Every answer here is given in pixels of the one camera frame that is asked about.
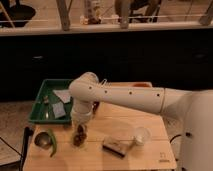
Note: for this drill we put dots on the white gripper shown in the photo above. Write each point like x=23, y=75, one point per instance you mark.
x=80, y=119

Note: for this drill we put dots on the bunch of grapes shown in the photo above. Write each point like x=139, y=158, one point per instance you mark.
x=79, y=139

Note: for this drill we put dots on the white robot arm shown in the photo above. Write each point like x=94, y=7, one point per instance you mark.
x=193, y=107

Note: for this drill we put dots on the clear plastic cup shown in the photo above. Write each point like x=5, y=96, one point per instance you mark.
x=141, y=136

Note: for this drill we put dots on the black rectangular block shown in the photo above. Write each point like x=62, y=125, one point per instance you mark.
x=115, y=146

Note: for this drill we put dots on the green pepper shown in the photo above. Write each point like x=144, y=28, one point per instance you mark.
x=54, y=142

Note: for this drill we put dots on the grey cloth in tray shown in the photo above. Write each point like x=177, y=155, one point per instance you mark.
x=58, y=110

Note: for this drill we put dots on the white paper in tray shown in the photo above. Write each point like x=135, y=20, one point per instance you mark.
x=63, y=95

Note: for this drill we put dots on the green plastic tray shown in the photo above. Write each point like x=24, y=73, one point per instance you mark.
x=42, y=110

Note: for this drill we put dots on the black pole clamp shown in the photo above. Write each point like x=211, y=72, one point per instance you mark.
x=27, y=133

